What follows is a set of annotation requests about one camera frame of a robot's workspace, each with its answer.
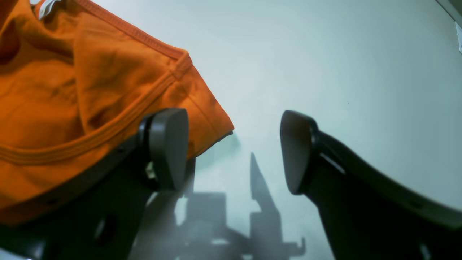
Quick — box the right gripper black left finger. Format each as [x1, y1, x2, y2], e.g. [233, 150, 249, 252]
[1, 108, 189, 260]

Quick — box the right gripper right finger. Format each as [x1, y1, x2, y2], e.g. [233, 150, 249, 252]
[279, 110, 462, 260]

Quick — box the orange T-shirt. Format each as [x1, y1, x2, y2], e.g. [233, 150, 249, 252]
[0, 0, 234, 226]

